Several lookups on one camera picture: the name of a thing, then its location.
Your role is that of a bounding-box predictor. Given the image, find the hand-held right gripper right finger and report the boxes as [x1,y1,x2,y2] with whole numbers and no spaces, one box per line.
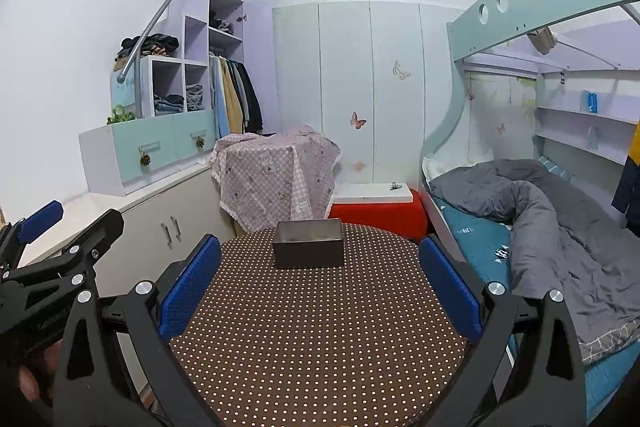
[419,234,587,427]

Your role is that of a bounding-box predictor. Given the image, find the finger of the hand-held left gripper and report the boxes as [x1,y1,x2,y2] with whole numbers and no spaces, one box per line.
[0,208,125,297]
[0,200,65,269]

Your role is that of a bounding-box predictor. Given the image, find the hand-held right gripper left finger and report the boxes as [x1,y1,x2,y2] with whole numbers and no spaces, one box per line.
[52,233,223,427]

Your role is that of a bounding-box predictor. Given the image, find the metal tin box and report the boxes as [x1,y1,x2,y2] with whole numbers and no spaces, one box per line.
[272,219,345,269]

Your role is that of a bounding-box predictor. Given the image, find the person's left hand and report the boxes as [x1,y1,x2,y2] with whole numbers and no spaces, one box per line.
[15,339,63,408]

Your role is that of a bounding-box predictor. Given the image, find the beige low cabinet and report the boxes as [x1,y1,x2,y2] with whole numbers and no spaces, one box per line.
[10,157,238,288]

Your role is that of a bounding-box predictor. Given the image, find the blue bed sheet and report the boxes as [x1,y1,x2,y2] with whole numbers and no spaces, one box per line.
[434,199,633,425]

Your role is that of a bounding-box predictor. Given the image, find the red storage bench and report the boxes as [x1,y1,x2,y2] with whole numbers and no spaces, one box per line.
[327,189,428,243]

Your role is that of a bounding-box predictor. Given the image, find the grey duvet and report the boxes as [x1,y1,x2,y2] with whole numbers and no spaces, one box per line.
[430,158,640,365]

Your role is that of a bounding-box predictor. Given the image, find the green ornament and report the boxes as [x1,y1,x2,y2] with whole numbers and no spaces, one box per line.
[106,105,137,125]

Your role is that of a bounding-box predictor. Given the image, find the white bedding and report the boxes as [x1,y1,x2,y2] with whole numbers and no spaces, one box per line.
[422,155,481,181]

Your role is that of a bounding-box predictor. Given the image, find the pink checkered cloth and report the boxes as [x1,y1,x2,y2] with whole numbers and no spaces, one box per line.
[210,124,342,233]

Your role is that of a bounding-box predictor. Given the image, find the white board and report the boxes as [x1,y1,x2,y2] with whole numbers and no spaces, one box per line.
[332,182,420,202]

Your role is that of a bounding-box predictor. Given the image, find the brown polka-dot tablecloth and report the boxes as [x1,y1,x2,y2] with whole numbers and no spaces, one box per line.
[167,223,481,427]

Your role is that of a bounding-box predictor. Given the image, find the folded dark jeans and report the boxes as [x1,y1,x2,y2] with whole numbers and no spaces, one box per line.
[152,94,186,115]

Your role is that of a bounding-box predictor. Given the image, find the row of hanging clothes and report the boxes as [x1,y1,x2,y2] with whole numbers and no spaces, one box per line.
[209,54,264,140]

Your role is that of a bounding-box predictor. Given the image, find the pile of dark clothes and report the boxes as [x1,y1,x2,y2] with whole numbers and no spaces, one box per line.
[116,34,180,68]

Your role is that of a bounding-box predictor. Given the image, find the navy and yellow garment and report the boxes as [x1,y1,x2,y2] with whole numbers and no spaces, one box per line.
[611,152,640,228]

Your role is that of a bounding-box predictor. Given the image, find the purple stair shelf unit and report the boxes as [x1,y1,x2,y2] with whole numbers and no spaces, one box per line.
[79,0,276,198]

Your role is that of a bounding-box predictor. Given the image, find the grey metal handrail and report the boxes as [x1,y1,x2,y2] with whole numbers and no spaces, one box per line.
[117,0,248,82]

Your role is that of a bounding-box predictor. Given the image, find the white wardrobe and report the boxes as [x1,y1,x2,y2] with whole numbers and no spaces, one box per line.
[272,1,466,188]

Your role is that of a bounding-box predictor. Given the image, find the brown pouch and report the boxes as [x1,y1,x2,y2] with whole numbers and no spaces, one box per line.
[527,27,558,55]

